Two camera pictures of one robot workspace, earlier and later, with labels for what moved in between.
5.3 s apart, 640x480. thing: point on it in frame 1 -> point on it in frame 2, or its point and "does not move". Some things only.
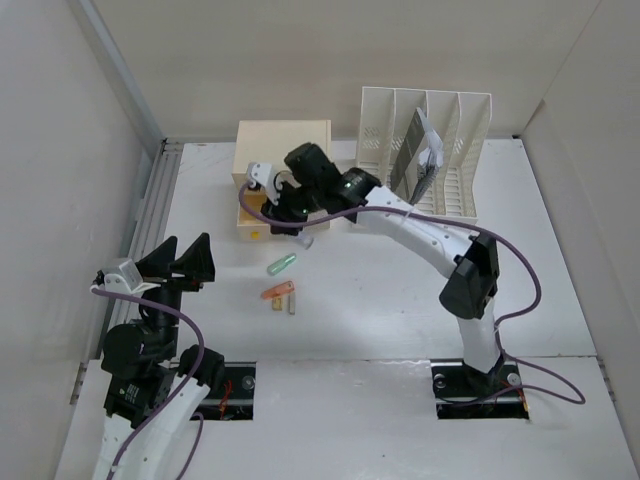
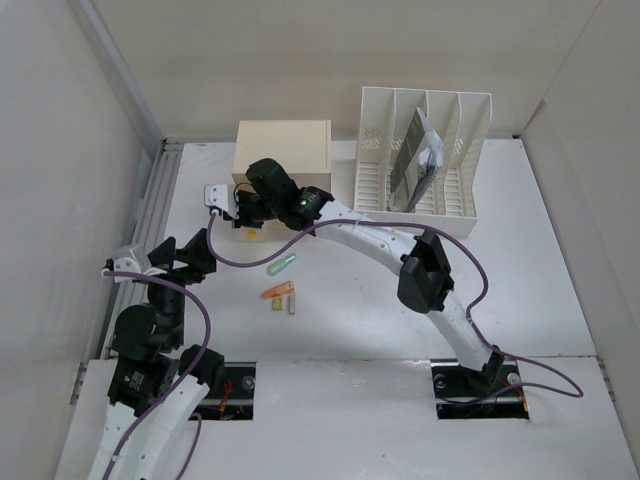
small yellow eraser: (277, 304) does not move
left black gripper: (195, 264) does not move
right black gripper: (274, 212) -> (241, 221)
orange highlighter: (278, 290) does not move
